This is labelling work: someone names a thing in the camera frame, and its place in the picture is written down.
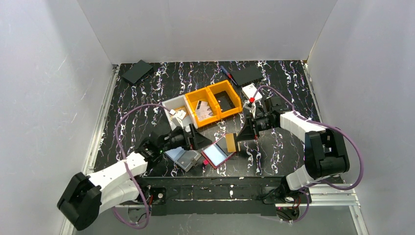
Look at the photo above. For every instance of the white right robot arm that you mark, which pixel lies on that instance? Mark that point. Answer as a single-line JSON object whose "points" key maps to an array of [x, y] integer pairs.
{"points": [[325, 151]]}

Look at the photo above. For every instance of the black flat box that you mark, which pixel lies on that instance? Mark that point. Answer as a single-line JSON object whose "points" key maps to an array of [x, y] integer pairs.
{"points": [[137, 72], [247, 76]]}

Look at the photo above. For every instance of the red card holder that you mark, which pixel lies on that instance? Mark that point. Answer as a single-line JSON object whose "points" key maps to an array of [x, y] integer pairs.
{"points": [[216, 154]]}

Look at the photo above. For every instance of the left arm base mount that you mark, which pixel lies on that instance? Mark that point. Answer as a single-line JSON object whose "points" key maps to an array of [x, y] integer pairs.
{"points": [[154, 196]]}

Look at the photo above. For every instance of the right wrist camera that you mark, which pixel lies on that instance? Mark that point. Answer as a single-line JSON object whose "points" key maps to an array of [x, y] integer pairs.
{"points": [[250, 106]]}

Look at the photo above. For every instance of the white VIP card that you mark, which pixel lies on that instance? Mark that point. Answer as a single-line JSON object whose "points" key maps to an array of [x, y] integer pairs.
{"points": [[203, 110]]}

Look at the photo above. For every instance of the blue red pen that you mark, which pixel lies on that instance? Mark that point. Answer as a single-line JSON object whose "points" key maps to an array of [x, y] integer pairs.
{"points": [[225, 72]]}

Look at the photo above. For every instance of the black flat box right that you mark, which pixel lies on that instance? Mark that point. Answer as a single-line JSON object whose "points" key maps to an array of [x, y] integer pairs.
{"points": [[247, 76]]}

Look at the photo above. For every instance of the white plastic bin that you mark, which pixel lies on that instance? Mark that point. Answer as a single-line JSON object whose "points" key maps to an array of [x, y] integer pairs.
{"points": [[180, 105]]}

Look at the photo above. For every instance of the gold card from red holder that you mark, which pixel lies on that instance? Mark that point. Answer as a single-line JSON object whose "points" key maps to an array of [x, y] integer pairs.
{"points": [[231, 143]]}

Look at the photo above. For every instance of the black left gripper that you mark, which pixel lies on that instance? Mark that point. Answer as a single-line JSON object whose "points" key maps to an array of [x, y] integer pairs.
{"points": [[189, 137]]}

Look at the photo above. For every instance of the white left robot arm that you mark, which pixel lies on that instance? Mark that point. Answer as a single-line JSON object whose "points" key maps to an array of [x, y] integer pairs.
{"points": [[86, 196]]}

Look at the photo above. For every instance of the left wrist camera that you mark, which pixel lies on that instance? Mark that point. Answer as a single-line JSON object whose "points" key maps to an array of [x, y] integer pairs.
{"points": [[177, 117]]}

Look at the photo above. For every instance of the yellow bin with black card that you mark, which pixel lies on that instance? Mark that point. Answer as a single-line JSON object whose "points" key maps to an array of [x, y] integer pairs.
{"points": [[226, 86]]}

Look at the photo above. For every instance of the black card in bin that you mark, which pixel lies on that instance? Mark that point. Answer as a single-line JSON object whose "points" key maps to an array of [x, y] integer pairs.
{"points": [[224, 101]]}

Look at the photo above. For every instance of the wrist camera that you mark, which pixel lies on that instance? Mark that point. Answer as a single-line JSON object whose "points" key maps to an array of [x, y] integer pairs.
{"points": [[250, 106], [177, 117]]}

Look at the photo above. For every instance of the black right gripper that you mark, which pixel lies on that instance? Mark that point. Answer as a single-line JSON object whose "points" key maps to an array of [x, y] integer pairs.
{"points": [[253, 126]]}

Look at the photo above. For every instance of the black flat box left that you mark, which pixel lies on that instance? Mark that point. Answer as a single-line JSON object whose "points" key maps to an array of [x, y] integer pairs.
{"points": [[137, 72]]}

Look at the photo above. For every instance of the white small box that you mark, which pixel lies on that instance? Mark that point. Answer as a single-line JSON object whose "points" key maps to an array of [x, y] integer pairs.
{"points": [[249, 91]]}

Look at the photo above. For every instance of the grey card holder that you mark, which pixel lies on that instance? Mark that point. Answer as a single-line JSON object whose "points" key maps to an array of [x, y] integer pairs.
{"points": [[185, 159]]}

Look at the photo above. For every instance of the yellow bin with white cards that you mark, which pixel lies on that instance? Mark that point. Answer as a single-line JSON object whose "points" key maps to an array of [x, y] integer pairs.
{"points": [[204, 95]]}

